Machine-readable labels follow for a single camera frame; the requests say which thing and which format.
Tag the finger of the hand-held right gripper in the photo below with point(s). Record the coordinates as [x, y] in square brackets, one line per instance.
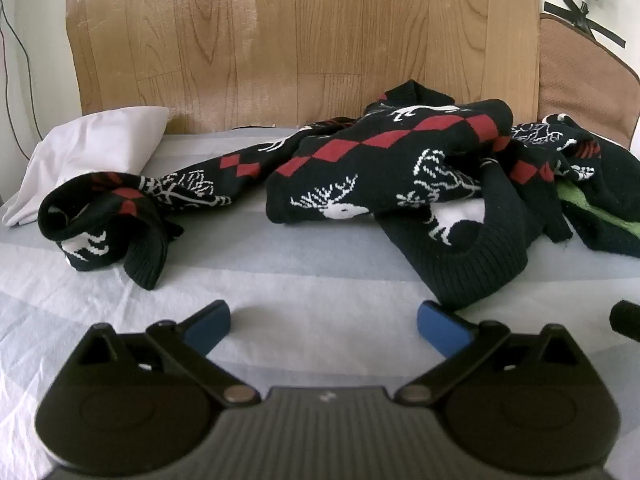
[627, 319]

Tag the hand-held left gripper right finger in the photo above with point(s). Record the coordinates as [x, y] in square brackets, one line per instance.
[437, 327]

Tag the brown padded chair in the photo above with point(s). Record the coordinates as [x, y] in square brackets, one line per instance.
[585, 80]

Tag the white pillow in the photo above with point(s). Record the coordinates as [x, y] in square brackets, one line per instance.
[95, 150]

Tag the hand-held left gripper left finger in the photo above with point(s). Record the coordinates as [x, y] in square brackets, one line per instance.
[212, 325]

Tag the wooden headboard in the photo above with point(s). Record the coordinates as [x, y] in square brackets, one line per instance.
[280, 35]

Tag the black garment with green trim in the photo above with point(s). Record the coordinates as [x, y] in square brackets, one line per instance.
[607, 215]

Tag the black reindeer pattern sweater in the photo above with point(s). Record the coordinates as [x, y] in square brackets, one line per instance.
[380, 160]

